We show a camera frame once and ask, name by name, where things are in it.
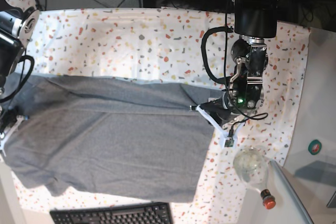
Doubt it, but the clear bottle with red cap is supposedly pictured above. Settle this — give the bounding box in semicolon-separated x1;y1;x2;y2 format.
233;147;276;210

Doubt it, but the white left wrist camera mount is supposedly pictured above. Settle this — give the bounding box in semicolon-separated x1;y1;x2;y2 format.
189;105;247;148

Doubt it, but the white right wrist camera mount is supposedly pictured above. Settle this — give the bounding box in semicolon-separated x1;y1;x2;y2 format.
1;115;29;157

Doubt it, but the grey metal bar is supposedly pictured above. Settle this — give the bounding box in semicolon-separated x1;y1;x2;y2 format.
269;160;313;223

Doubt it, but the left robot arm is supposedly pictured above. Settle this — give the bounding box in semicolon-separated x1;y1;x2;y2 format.
200;0;335;126

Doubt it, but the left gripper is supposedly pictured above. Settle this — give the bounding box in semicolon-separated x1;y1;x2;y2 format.
201;95;241;127

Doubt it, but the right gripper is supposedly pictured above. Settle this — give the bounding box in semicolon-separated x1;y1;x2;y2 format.
1;106;24;135

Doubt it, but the grey t-shirt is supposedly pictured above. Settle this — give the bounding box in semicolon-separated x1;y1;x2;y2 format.
3;76;221;202

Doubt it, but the terrazzo pattern tablecloth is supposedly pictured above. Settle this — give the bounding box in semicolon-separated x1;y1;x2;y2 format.
1;8;310;223

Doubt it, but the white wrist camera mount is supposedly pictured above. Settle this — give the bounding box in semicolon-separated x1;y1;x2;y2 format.
189;105;247;148
1;115;29;157

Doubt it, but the grey laptop corner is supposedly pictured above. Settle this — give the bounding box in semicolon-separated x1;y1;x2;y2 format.
327;191;336;208

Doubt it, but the black keyboard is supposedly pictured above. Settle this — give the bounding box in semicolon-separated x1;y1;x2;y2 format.
49;202;174;224

